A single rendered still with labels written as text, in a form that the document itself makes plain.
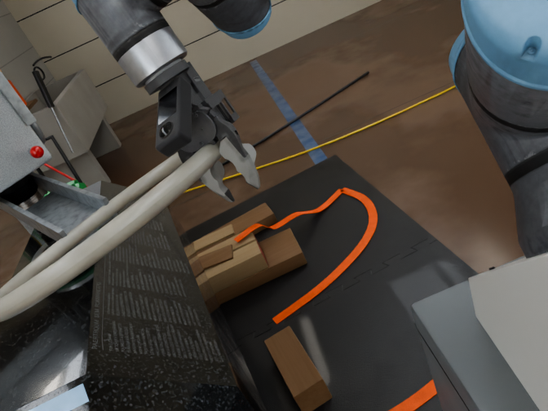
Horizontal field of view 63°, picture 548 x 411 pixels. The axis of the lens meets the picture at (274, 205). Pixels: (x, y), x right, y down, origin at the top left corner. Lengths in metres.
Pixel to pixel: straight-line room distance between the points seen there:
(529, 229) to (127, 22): 0.55
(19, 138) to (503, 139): 1.13
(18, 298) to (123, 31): 0.36
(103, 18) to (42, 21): 5.63
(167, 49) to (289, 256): 1.70
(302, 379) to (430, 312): 0.96
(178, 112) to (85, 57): 5.67
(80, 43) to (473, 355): 5.89
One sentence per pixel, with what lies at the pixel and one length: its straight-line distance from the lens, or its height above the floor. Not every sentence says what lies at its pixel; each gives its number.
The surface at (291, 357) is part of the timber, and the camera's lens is 1.77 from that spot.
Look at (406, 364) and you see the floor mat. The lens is 1.78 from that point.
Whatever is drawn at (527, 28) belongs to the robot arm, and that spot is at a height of 1.34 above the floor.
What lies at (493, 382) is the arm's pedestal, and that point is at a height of 0.85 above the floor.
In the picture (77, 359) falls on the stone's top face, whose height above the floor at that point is 0.85.
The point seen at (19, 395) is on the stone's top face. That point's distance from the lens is 1.18.
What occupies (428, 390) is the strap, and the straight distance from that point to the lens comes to 1.71.
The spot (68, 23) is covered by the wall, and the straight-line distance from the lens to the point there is 6.23.
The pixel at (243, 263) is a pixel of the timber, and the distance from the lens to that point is 2.19.
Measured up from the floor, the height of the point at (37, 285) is 1.21.
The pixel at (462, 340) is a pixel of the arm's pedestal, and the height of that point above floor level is 0.85.
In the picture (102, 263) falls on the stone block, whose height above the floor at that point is 0.83.
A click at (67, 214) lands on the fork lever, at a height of 1.07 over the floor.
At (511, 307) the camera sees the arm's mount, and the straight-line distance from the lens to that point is 0.60.
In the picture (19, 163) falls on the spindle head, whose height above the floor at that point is 1.19.
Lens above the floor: 1.47
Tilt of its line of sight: 31 degrees down
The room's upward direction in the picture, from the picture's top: 25 degrees counter-clockwise
